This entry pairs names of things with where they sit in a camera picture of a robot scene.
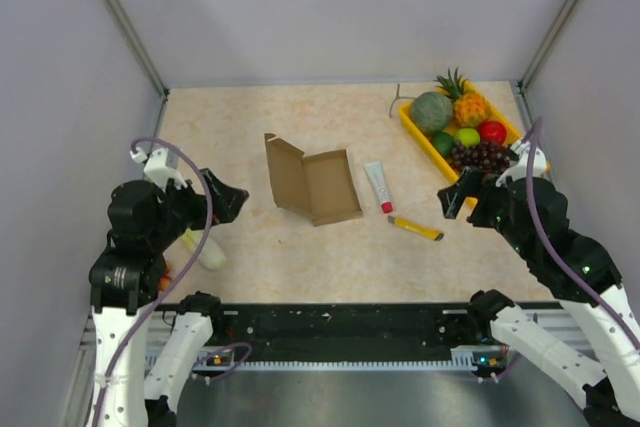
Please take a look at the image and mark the green celery stalk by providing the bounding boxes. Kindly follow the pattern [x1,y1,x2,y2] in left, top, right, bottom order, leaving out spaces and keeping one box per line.
[180,230,227,271]

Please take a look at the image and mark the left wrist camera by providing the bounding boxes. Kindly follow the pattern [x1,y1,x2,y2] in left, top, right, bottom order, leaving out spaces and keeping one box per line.
[129,147,188,192]

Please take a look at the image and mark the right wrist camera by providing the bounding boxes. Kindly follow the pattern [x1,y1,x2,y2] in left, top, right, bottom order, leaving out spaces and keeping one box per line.
[495,138,550,187]

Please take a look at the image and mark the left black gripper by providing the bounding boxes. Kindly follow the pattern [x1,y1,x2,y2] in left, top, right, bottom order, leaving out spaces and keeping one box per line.
[148,166,247,247]

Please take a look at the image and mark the pineapple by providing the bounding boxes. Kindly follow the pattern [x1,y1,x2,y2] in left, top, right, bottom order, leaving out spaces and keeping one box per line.
[436,68,491,128]

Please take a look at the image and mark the dark green lime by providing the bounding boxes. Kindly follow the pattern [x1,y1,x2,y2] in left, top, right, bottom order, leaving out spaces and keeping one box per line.
[431,131,455,159]

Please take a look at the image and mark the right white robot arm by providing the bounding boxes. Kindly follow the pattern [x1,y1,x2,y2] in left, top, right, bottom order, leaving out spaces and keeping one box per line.
[437,168,639,426]

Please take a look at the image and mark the yellow plastic tray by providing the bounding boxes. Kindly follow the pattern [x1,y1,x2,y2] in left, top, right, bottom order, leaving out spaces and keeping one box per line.
[389,83,523,184]

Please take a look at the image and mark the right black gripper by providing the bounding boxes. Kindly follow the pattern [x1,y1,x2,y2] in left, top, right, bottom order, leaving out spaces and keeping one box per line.
[437,164,533,258]

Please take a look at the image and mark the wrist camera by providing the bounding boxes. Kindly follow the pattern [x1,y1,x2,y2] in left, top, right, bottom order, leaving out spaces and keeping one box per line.
[495,138,550,187]
[129,147,188,192]

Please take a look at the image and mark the yellow utility knife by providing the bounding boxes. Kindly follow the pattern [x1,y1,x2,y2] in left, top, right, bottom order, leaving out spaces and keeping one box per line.
[388,215,445,241]

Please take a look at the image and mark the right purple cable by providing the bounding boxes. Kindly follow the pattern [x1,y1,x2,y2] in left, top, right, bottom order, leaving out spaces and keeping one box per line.
[479,116,640,381]

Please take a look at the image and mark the red lychee bunch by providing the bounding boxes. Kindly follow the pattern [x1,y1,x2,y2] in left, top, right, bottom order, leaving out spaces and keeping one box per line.
[158,262,173,292]

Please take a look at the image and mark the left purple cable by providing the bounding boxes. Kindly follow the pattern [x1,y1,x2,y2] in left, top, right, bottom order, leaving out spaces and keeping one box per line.
[89,136,254,427]

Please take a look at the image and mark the white tube red cap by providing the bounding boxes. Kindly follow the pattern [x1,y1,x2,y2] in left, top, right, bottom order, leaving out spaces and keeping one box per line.
[364,161,394,214]

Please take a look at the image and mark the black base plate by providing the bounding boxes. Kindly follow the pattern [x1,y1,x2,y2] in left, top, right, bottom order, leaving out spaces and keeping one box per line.
[149,301,561,362]

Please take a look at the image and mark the white slotted cable duct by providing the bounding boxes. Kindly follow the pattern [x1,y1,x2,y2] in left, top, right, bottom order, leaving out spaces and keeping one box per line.
[144,344,506,373]

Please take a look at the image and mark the red apple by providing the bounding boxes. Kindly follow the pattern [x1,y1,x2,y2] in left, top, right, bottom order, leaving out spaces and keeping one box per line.
[476,120,508,145]

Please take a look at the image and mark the brown cardboard express box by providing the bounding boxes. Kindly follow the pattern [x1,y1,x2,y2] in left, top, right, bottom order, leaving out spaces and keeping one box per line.
[264,133,363,227]

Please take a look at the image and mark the light green lime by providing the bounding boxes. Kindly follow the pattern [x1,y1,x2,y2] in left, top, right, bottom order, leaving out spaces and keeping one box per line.
[454,128,481,147]

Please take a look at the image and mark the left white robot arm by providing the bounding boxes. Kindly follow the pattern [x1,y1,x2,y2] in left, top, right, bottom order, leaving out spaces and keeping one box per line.
[87,169,249,426]

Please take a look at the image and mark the green melon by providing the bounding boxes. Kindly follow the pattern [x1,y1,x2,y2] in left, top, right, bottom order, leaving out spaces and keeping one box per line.
[409,92,453,135]

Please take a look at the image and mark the purple cable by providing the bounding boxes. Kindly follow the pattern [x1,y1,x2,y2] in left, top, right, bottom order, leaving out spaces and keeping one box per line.
[89,136,254,427]
[479,116,640,381]

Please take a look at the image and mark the purple grape bunch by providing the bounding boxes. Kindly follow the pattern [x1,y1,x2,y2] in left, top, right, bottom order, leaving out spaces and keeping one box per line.
[448,141,516,175]

